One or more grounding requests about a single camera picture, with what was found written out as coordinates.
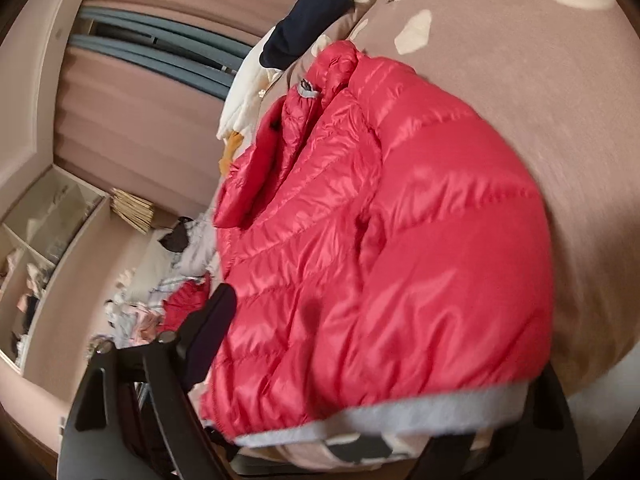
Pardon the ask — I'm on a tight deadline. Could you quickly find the folded red down jacket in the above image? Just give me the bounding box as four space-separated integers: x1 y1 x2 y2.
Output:
160 275 213 333

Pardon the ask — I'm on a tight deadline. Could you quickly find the beige pillow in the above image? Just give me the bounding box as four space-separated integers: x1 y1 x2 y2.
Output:
127 227 181 301

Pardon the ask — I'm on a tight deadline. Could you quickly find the red hooded down jacket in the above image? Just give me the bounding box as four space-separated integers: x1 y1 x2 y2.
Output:
199 40 556 448

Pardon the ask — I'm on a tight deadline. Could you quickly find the striped yellow hanging cloth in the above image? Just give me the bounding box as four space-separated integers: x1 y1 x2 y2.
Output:
110 187 156 235

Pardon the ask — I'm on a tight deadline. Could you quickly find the blue curtain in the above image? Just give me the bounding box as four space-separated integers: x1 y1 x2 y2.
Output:
70 5 256 101

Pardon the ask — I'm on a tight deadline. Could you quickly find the grey polka dot quilt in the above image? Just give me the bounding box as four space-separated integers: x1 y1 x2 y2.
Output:
172 210 221 281

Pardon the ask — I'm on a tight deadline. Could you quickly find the navy blue garment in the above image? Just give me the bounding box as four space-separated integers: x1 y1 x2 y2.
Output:
260 0 356 70

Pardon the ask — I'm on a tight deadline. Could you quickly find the black garment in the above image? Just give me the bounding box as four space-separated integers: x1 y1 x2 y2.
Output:
160 216 193 253

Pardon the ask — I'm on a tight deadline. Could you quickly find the pile of pastel clothes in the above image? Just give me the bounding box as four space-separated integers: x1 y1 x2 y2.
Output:
102 300 166 346

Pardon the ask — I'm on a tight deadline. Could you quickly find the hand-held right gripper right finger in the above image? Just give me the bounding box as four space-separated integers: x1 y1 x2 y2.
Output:
415 362 585 480

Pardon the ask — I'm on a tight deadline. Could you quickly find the white wall shelf unit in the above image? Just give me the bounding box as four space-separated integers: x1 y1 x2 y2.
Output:
0 165 111 376

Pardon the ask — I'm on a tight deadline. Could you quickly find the white fleece garment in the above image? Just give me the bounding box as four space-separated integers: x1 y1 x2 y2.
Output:
216 40 286 176

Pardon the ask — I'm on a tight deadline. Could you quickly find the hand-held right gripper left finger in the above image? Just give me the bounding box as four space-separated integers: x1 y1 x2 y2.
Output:
57 282 238 480

